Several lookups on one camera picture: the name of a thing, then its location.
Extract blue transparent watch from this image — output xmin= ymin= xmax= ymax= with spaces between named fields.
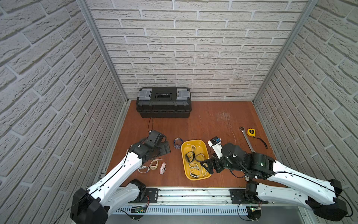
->
xmin=173 ymin=138 xmax=183 ymax=149

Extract brown leather strap watch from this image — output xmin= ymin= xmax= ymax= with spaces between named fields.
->
xmin=194 ymin=153 xmax=207 ymax=165

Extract black digital watch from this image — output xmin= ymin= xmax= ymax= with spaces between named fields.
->
xmin=185 ymin=151 xmax=196 ymax=163

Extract beige strap watch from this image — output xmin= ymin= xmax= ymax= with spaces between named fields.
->
xmin=188 ymin=163 xmax=200 ymax=172

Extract cream oval face watch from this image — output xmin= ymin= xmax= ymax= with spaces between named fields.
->
xmin=190 ymin=173 xmax=200 ymax=179

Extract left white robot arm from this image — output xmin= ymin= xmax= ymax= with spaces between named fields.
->
xmin=70 ymin=130 xmax=171 ymax=224

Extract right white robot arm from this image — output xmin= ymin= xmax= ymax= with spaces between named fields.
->
xmin=200 ymin=142 xmax=352 ymax=222

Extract small white digital watch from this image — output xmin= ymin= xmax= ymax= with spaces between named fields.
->
xmin=138 ymin=166 xmax=151 ymax=174

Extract yellow plastic storage tray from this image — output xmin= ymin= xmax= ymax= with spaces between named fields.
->
xmin=181 ymin=140 xmax=211 ymax=181

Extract silver ratchet wrench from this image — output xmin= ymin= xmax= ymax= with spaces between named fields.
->
xmin=240 ymin=127 xmax=255 ymax=153

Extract yellow tape measure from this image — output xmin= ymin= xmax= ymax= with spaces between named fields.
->
xmin=247 ymin=128 xmax=256 ymax=138

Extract black plastic toolbox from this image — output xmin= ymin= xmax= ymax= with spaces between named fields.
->
xmin=136 ymin=87 xmax=192 ymax=118

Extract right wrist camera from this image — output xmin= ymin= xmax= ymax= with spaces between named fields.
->
xmin=208 ymin=136 xmax=223 ymax=159

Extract pink white strap watch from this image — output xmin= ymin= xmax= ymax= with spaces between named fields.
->
xmin=160 ymin=162 xmax=166 ymax=175

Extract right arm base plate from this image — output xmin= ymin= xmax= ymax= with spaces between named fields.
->
xmin=229 ymin=189 xmax=269 ymax=204

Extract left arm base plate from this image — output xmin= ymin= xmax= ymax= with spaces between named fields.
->
xmin=130 ymin=188 xmax=159 ymax=203

